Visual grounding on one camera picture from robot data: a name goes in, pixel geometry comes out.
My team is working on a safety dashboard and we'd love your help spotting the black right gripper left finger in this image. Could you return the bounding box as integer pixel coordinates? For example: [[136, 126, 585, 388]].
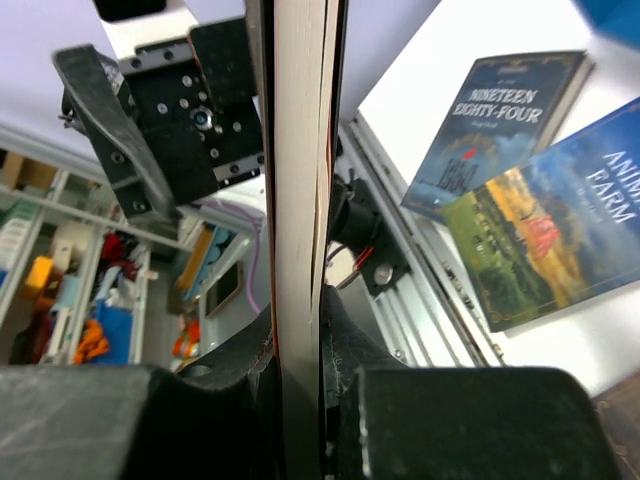
[[1, 312, 280, 479]]

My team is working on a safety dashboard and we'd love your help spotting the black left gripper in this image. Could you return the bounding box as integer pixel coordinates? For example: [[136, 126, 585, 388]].
[[53, 17, 264, 224]]

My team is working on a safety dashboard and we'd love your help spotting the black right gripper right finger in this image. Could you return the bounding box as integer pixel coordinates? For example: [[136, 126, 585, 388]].
[[320, 287, 620, 479]]

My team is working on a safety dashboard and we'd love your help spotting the Three Days to See book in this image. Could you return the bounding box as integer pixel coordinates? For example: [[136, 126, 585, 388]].
[[258, 1, 347, 479]]

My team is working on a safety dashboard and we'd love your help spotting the background storage shelf rack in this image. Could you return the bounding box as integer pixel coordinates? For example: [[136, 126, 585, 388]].
[[1, 126, 256, 366]]

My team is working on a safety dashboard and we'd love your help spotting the sunset cover book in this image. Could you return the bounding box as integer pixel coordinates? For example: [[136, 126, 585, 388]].
[[593, 371, 640, 480]]

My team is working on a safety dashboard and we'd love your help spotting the Animal Farm book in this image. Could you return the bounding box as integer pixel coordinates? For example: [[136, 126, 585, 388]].
[[443, 100, 639, 332]]

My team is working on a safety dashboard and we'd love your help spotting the Nineteen Eighty-Four book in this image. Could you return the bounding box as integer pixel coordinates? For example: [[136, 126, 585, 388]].
[[401, 50, 594, 222]]

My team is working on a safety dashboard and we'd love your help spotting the aluminium rail frame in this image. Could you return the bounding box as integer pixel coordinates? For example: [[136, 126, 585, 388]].
[[340, 114, 505, 367]]

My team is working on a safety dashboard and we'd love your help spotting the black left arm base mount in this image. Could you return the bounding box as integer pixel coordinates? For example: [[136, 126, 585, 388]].
[[328, 174, 411, 297]]

